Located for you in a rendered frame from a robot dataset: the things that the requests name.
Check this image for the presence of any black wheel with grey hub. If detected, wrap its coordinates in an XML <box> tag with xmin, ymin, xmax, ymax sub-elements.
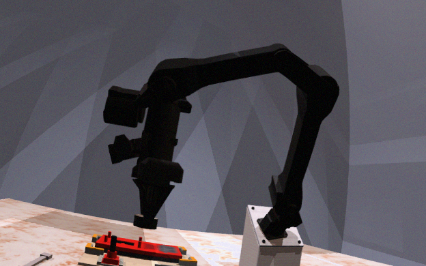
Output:
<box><xmin>133</xmin><ymin>214</ymin><xmax>158</xmax><ymax>230</ymax></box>

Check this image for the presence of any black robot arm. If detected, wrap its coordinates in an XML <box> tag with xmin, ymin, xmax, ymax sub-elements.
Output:
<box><xmin>103</xmin><ymin>44</ymin><xmax>339</xmax><ymax>241</ymax></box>

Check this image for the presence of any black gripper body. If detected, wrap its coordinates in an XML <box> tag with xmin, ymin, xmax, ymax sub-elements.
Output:
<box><xmin>131</xmin><ymin>128</ymin><xmax>184</xmax><ymax>184</ymax></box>

